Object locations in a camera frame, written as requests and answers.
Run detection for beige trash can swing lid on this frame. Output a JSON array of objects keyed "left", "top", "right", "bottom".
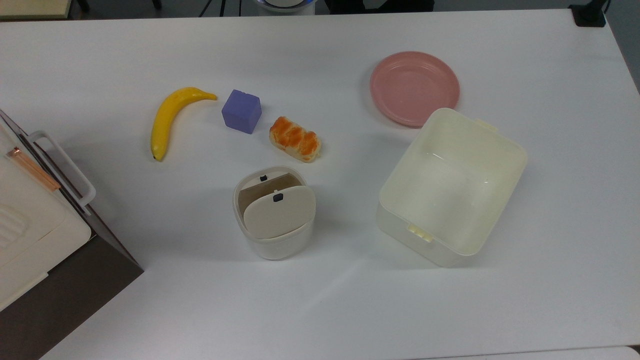
[{"left": 242, "top": 185, "right": 317, "bottom": 239}]

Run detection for white small trash can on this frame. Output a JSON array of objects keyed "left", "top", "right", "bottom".
[{"left": 232, "top": 166, "right": 317, "bottom": 261}]

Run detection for orange glazed bread loaf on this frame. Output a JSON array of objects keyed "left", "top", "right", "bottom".
[{"left": 269, "top": 116, "right": 322, "bottom": 163}]

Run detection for purple cube block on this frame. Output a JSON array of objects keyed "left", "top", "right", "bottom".
[{"left": 221, "top": 89, "right": 263, "bottom": 135}]

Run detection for cream plastic storage box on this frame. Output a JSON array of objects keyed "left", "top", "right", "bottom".
[{"left": 376, "top": 107, "right": 528, "bottom": 268}]

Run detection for pink round plate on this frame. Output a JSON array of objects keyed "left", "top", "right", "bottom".
[{"left": 370, "top": 51, "right": 461, "bottom": 128}]

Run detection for yellow banana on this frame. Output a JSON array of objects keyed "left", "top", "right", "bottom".
[{"left": 150, "top": 87, "right": 219, "bottom": 162}]

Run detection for black block behind table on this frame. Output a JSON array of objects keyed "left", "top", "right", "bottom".
[{"left": 325, "top": 0, "right": 435, "bottom": 15}]

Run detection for black tripod legs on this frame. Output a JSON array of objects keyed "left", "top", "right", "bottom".
[{"left": 199, "top": 0, "right": 244, "bottom": 18}]

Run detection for black table clamp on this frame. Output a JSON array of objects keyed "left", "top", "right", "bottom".
[{"left": 569, "top": 0, "right": 609, "bottom": 28}]

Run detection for light wooden side table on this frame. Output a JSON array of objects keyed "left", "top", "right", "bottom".
[{"left": 0, "top": 0, "right": 74, "bottom": 21}]

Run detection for white toaster oven with handle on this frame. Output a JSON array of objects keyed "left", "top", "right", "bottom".
[{"left": 0, "top": 109, "right": 145, "bottom": 360}]

